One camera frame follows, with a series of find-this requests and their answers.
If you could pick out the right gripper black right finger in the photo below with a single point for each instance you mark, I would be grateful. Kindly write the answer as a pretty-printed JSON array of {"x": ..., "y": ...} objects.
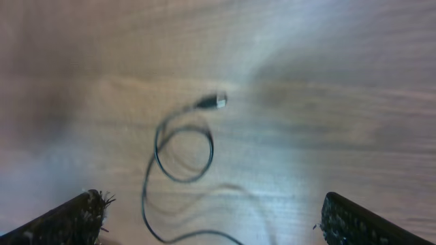
[{"x": 344, "y": 222}]

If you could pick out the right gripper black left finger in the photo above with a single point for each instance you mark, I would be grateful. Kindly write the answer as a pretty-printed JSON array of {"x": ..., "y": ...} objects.
[{"x": 75, "y": 222}]

